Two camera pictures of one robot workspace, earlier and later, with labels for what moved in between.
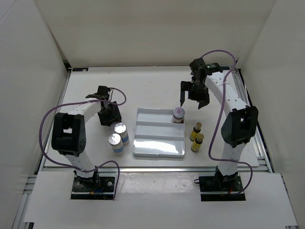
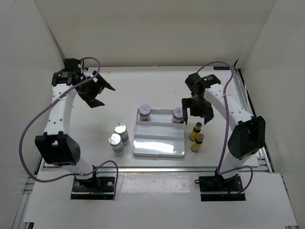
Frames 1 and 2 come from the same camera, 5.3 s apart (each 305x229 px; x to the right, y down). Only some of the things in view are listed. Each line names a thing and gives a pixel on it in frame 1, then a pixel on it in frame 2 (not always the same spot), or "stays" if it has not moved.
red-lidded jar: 178,115 stays
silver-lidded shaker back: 120,128 stays
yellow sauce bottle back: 196,130 stays
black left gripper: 115,114 → 98,88
